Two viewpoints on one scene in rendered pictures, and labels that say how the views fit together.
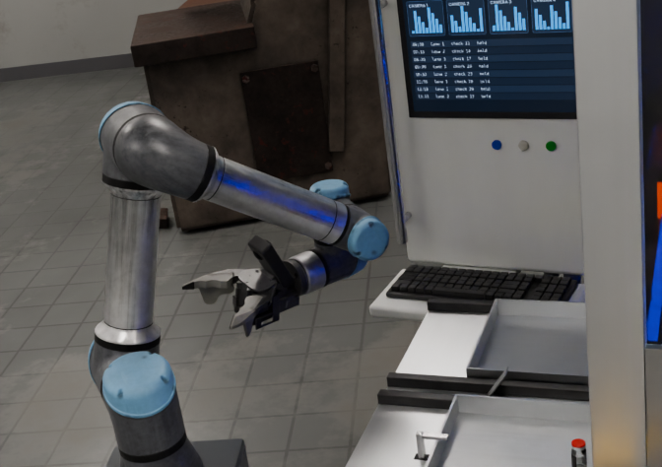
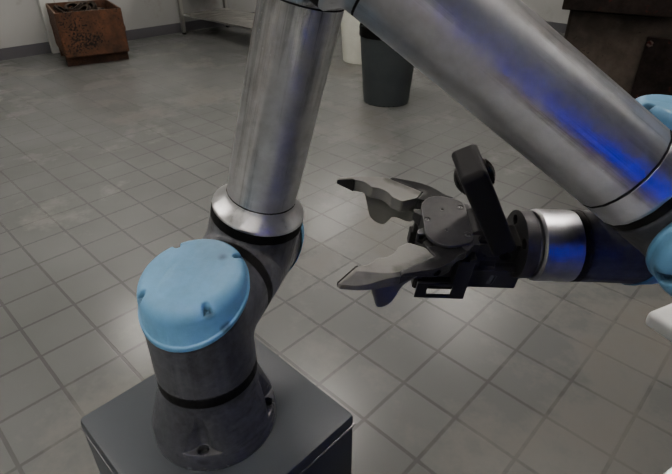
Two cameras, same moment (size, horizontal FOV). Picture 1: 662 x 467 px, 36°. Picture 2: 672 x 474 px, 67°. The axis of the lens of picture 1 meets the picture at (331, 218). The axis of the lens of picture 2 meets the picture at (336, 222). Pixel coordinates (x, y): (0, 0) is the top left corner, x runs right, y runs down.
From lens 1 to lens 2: 1.32 m
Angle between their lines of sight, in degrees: 33
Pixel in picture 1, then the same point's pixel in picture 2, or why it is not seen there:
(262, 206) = (467, 72)
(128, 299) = (245, 163)
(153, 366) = (214, 278)
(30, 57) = not seen: hidden behind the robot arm
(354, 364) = (618, 307)
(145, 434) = (162, 368)
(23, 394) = not seen: hidden behind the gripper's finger
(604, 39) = not seen: outside the picture
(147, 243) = (286, 87)
